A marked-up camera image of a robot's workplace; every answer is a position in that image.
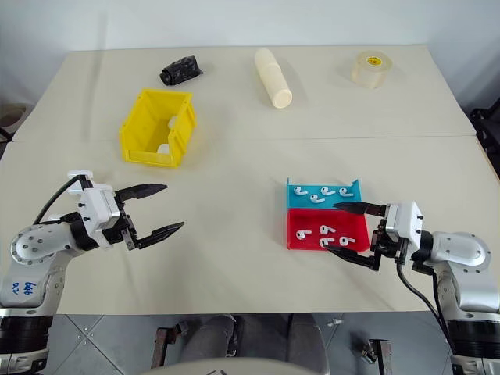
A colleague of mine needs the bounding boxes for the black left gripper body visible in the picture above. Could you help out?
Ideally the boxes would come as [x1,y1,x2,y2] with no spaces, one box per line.
[100,194,138,251]

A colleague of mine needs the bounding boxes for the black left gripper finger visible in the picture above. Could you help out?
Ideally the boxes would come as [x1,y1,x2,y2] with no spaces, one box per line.
[115,183,169,209]
[127,221,185,252]

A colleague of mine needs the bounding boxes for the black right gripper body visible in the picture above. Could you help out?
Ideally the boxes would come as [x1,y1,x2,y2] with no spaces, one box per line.
[370,216,410,263]

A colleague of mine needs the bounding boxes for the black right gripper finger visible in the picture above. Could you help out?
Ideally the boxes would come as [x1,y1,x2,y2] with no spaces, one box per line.
[326,244,383,272]
[334,201,388,218]

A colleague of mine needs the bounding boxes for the yellow plastic bin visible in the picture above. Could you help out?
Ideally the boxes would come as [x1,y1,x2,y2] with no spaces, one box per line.
[119,88,198,168]

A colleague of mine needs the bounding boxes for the red plastic tray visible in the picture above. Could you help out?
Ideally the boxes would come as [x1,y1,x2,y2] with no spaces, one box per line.
[284,209,371,251]

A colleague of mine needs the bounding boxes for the blue plastic tray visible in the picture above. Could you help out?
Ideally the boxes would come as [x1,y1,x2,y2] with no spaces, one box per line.
[286,177,363,213]

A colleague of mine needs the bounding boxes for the black crumpled bag roll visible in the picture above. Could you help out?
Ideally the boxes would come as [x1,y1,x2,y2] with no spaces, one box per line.
[159,55,205,87]

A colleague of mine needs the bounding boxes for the clear tape roll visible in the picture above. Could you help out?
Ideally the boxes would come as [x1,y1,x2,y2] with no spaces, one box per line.
[350,49,394,90]

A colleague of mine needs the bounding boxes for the black chair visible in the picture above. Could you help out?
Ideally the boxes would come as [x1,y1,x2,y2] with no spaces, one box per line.
[470,105,500,177]

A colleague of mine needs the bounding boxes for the beige stool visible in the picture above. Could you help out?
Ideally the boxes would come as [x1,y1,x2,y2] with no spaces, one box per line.
[0,102,28,136]

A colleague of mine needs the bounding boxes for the cream stacked cup cylinder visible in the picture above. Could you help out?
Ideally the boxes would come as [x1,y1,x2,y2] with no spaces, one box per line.
[254,47,294,109]

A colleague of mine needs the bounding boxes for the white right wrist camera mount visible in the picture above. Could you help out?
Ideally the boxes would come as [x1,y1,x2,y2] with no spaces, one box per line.
[384,201,425,245]

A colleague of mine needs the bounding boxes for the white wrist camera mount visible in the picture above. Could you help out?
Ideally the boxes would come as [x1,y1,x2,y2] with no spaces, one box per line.
[384,201,425,245]
[77,183,121,249]

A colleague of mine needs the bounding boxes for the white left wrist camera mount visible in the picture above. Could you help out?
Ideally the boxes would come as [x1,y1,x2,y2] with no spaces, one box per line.
[77,183,121,249]

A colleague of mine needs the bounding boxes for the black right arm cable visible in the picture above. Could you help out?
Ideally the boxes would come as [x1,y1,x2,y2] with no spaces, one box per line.
[394,253,460,355]

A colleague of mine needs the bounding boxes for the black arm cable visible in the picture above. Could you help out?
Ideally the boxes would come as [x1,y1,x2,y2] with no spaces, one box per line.
[394,253,460,355]
[37,175,91,226]

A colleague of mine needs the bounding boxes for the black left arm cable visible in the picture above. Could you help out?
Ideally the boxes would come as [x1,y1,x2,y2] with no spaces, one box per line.
[37,175,91,226]

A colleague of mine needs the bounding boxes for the brown metal bracket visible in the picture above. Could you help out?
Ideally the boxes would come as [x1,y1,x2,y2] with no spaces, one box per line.
[366,337,394,375]
[150,327,177,370]

